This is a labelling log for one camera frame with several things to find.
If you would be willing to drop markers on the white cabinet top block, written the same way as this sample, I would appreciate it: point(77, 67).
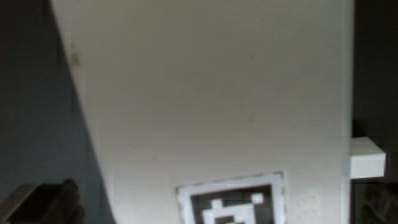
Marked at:
point(214, 83)

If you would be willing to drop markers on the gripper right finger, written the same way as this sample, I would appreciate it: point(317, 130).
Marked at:
point(375, 203)

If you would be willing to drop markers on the white cabinet body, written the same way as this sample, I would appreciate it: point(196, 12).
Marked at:
point(367, 159)

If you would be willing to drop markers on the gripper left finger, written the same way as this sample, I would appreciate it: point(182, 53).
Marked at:
point(43, 204)

